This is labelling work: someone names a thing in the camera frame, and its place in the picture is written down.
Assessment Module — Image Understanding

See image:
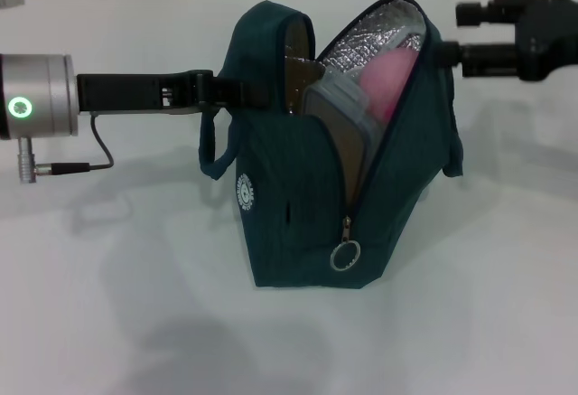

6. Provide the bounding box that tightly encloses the clear plastic lunch box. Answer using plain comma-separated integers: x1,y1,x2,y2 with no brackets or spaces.
300,28,428,193

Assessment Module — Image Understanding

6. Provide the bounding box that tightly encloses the dark blue insulated lunch bag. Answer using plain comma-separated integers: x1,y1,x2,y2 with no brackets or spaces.
198,0,465,288

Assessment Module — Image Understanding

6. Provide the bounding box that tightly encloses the pink toy peach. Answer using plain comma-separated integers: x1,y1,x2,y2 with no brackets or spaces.
359,50,419,128

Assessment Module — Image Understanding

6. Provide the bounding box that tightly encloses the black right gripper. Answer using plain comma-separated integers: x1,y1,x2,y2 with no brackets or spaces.
438,0,578,83

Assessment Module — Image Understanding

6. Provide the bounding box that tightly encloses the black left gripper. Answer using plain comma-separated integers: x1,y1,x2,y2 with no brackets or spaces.
75,68,273,117

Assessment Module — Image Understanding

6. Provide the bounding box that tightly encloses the yellow banana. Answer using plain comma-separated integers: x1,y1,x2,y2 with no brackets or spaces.
284,54,325,116

